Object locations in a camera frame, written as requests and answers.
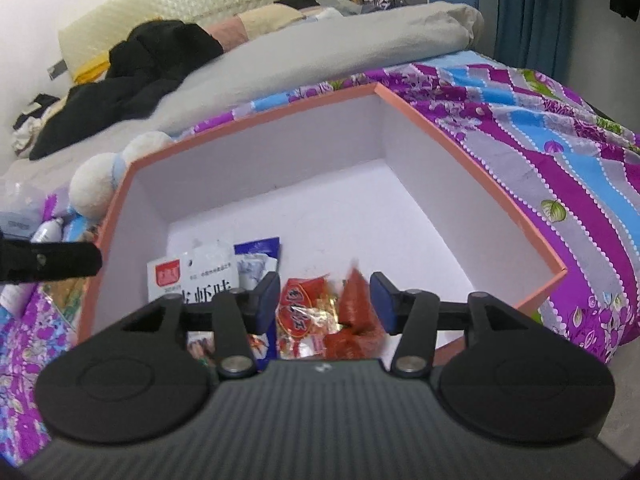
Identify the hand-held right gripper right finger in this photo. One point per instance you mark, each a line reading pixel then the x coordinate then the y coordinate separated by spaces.
pixel 384 305

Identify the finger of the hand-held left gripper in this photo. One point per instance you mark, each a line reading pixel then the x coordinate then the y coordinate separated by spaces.
pixel 60 260

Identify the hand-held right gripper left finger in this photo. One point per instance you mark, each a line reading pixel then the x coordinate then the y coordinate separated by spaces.
pixel 267 302

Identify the red foil snack packet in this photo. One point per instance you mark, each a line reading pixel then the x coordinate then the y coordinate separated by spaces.
pixel 357 307

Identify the red clear snack packet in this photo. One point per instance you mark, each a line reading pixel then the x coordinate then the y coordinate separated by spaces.
pixel 300 320

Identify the brown clear snack packet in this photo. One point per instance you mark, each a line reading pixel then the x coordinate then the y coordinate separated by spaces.
pixel 70 297

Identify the blue snack bag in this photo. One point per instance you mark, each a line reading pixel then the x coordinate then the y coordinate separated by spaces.
pixel 255 260

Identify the silver snack bag red label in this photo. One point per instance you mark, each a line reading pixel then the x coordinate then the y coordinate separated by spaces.
pixel 200 270

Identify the pink cardboard box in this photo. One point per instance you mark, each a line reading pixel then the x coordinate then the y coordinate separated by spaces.
pixel 310 185

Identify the white tube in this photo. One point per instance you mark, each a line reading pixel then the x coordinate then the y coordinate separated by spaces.
pixel 47 230

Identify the clear plastic bag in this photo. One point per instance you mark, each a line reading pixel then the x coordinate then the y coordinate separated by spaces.
pixel 22 200

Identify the white blue plush toy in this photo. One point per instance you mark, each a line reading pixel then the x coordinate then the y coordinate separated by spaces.
pixel 95 180

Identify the pile of clothes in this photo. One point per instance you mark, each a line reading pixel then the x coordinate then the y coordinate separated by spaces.
pixel 32 120

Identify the yellow pillow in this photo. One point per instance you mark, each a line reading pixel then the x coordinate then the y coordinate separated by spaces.
pixel 92 72

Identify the black jacket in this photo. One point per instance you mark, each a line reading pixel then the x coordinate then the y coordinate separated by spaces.
pixel 140 75

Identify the grey duvet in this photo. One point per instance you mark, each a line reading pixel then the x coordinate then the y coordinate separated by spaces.
pixel 300 60

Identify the beige pillow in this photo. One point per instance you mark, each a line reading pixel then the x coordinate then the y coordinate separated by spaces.
pixel 260 22

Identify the blue curtain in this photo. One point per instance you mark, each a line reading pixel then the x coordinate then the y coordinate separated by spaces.
pixel 550 20

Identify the wall socket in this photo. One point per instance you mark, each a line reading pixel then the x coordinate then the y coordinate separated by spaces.
pixel 57 70

